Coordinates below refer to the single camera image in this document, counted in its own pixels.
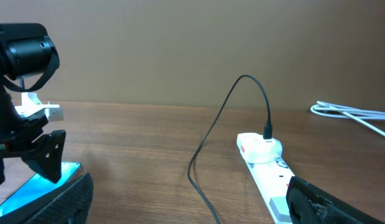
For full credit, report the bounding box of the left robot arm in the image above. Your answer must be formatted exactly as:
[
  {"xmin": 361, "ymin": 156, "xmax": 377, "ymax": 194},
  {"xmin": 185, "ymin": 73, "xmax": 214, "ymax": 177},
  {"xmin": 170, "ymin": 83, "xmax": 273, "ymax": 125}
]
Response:
[{"xmin": 0, "ymin": 23, "xmax": 66, "ymax": 185}]

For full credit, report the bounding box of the smartphone with cyan screen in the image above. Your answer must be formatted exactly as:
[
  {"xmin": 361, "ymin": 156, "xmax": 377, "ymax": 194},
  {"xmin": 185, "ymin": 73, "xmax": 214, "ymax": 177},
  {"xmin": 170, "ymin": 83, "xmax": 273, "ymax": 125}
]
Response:
[{"xmin": 0, "ymin": 162, "xmax": 83, "ymax": 217}]

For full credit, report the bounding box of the white charger adapter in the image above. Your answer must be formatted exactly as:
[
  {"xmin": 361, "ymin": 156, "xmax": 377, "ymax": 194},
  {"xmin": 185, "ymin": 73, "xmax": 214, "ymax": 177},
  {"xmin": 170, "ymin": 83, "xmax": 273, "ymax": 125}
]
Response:
[{"xmin": 241, "ymin": 138, "xmax": 283, "ymax": 164}]

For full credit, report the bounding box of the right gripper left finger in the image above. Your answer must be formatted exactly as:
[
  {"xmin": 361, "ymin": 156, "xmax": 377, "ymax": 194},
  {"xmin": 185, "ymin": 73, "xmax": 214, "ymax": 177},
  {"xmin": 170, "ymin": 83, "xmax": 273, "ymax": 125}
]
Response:
[{"xmin": 0, "ymin": 172, "xmax": 94, "ymax": 224}]

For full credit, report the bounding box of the white power strip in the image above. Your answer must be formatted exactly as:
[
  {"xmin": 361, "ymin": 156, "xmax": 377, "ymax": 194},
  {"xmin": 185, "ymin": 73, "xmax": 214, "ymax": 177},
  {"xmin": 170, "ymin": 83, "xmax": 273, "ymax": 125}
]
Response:
[{"xmin": 236, "ymin": 133, "xmax": 294, "ymax": 224}]

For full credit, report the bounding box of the black USB charging cable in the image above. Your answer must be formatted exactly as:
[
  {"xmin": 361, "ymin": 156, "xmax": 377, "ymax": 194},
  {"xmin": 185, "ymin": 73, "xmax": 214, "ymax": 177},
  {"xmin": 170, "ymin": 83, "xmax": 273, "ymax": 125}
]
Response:
[{"xmin": 187, "ymin": 74, "xmax": 273, "ymax": 224}]

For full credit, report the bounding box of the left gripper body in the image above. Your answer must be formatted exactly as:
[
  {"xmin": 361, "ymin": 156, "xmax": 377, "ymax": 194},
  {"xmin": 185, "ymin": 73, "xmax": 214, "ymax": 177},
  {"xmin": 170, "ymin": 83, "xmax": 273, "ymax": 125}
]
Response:
[{"xmin": 0, "ymin": 84, "xmax": 49, "ymax": 156}]

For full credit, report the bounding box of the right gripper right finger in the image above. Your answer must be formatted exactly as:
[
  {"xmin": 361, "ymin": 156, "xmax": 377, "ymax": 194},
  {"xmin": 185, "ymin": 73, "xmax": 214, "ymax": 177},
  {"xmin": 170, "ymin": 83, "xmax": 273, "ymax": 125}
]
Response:
[{"xmin": 286, "ymin": 176, "xmax": 385, "ymax": 224}]

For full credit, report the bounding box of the white cable bundle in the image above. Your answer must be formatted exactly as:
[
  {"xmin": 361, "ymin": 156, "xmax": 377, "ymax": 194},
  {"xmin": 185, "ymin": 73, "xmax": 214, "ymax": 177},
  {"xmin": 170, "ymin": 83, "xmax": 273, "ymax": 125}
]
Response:
[{"xmin": 310, "ymin": 100, "xmax": 385, "ymax": 141}]

